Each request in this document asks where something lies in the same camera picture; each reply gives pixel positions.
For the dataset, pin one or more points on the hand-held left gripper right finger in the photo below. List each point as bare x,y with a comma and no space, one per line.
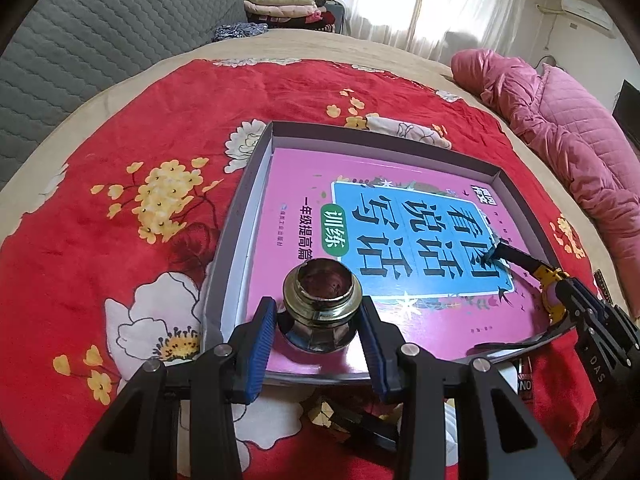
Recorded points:
372,347

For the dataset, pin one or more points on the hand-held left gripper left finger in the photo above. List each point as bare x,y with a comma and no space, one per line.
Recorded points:
260,342

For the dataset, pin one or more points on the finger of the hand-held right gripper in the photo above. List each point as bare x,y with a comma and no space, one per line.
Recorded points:
590,324
587,296

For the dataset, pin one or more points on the black clip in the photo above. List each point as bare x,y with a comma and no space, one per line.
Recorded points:
360,425

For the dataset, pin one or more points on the glass ink bottle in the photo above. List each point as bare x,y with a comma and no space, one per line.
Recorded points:
320,285

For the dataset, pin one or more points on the grey cardboard box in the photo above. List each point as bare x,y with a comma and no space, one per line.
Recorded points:
227,255

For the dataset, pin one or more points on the pink book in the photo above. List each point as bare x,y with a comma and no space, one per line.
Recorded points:
310,185

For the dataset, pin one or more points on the pink quilted jacket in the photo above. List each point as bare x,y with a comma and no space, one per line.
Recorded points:
565,125

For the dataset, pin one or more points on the black television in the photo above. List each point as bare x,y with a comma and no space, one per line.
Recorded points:
629,110

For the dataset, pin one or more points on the red floral blanket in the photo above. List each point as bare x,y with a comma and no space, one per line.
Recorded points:
125,110

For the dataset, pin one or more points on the white air conditioner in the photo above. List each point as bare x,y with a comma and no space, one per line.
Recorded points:
585,12

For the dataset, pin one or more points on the beige bed sheet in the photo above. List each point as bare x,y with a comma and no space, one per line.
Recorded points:
350,45

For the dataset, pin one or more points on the blue patterned cloth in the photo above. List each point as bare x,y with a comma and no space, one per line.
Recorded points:
235,32

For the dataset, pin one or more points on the white curtain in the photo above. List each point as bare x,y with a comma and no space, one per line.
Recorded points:
450,0

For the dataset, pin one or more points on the pile of folded clothes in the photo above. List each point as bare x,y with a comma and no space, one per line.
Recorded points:
280,2

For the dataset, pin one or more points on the grey quilted sofa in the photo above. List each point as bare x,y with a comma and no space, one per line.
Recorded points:
100,35

